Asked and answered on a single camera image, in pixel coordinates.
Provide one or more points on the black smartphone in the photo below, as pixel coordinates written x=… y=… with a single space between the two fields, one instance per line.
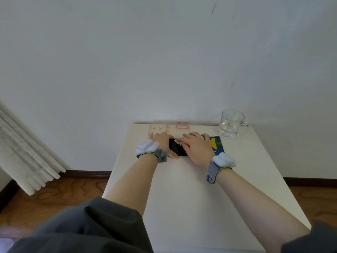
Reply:
x=175 y=150

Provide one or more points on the person's left forearm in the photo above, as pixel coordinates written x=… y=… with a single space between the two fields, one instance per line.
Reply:
x=131 y=184

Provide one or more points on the dark grey shirt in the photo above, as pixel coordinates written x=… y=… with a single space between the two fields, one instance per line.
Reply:
x=87 y=229

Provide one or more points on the clear phone case red print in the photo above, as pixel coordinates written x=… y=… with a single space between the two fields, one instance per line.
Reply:
x=171 y=127

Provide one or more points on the glass mug with water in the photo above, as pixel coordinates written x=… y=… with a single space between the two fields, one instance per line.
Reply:
x=230 y=123

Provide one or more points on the person's right hand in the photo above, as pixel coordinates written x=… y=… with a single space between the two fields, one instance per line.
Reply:
x=198 y=148

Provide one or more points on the white curtain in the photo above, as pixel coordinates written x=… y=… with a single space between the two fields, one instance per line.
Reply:
x=23 y=158

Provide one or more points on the blue card yellow star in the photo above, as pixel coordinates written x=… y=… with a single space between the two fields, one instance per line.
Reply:
x=218 y=144

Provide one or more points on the small white cleaning wipe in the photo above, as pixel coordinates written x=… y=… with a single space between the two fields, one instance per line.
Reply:
x=177 y=141

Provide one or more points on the person's left hand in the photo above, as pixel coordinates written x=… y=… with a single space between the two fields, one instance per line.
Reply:
x=162 y=142

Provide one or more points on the person's right forearm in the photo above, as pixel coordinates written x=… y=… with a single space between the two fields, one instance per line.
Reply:
x=258 y=208

